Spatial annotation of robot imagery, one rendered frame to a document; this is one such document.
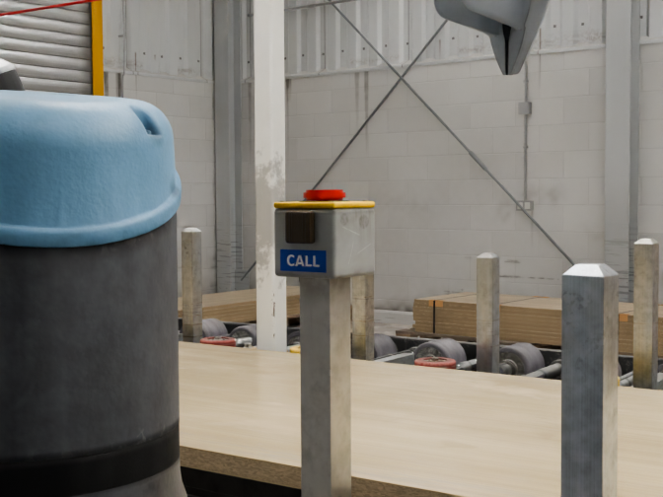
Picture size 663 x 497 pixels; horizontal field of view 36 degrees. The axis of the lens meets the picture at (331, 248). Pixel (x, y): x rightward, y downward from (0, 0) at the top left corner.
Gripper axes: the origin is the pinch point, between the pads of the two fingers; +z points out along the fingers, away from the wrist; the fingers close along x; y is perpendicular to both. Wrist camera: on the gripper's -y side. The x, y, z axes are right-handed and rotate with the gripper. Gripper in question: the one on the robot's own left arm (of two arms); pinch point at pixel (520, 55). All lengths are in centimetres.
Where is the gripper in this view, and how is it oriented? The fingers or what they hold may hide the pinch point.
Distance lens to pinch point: 69.9
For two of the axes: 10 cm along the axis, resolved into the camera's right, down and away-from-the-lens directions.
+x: 3.7, 0.5, -9.3
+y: -9.3, 0.3, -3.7
